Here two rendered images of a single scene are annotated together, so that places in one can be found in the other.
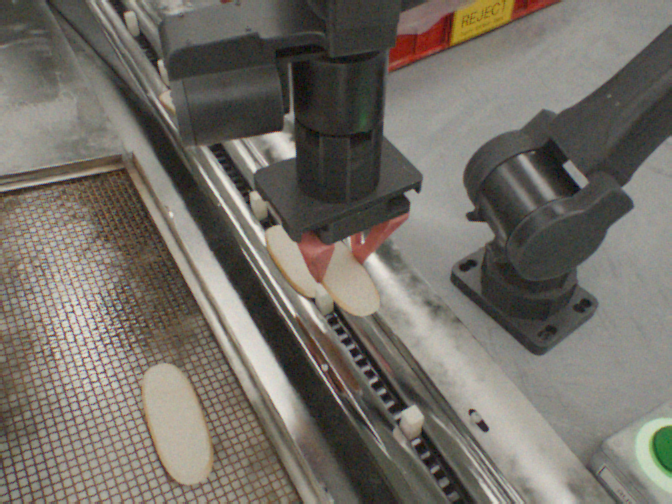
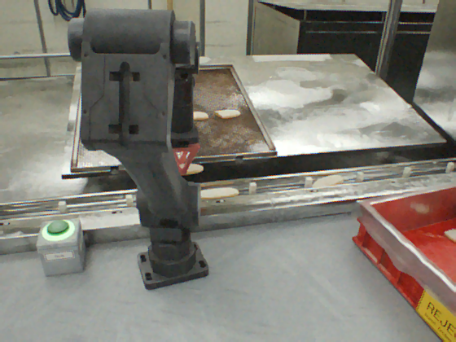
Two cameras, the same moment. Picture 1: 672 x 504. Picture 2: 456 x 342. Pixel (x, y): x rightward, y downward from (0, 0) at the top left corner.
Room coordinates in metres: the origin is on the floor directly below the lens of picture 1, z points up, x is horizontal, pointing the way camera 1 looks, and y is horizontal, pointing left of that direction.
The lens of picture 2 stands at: (0.62, -0.69, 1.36)
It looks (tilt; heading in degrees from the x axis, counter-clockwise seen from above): 30 degrees down; 104
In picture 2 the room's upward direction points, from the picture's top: 3 degrees clockwise
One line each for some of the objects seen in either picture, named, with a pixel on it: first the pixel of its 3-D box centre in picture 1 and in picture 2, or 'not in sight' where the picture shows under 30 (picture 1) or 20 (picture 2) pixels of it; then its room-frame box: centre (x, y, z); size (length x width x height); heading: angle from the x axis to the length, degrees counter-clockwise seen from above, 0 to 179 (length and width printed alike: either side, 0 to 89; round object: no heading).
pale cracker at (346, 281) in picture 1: (338, 267); (180, 168); (0.32, 0.00, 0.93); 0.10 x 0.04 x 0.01; 30
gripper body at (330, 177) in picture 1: (338, 153); (179, 118); (0.33, 0.00, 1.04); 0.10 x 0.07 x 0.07; 120
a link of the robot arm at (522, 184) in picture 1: (531, 219); (168, 210); (0.37, -0.16, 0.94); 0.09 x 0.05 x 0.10; 107
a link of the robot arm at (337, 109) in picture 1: (329, 75); (178, 88); (0.32, 0.00, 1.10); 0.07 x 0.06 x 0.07; 107
